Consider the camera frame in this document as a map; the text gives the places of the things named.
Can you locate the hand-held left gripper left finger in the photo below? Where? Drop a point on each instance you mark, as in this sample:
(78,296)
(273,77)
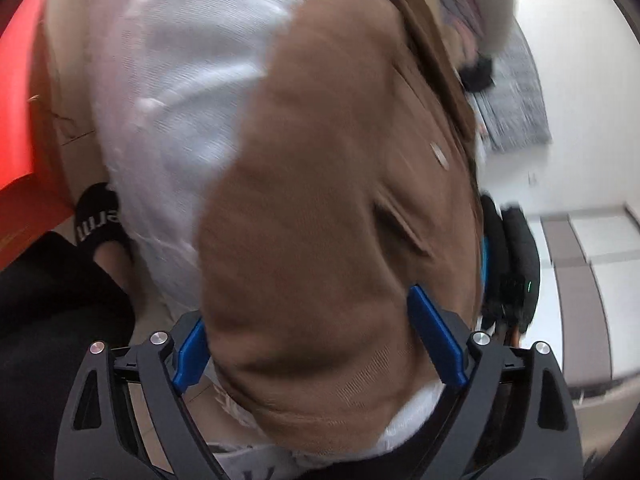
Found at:
(189,355)

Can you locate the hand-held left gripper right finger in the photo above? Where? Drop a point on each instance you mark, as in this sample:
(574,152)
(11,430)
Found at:
(437,335)

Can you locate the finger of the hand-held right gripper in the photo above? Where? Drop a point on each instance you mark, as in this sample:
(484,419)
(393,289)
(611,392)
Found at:
(489,260)

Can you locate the brown fur-collar jacket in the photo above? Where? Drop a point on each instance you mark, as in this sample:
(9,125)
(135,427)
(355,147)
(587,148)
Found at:
(325,210)

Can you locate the grey and white cabinet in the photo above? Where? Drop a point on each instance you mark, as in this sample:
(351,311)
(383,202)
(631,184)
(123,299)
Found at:
(590,300)

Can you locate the person's leg in black pants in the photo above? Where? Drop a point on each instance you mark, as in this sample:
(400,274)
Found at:
(50,335)

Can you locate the person's foot in black sock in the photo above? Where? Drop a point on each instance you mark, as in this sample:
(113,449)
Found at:
(102,225)

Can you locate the grey padded headboard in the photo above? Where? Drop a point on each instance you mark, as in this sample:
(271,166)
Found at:
(515,95)

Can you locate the black puffer jacket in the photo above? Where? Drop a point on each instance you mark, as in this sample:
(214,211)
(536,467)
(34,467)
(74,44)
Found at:
(477,72)

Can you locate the red flat box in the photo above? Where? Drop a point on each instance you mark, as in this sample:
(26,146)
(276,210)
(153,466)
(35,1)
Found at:
(20,85)

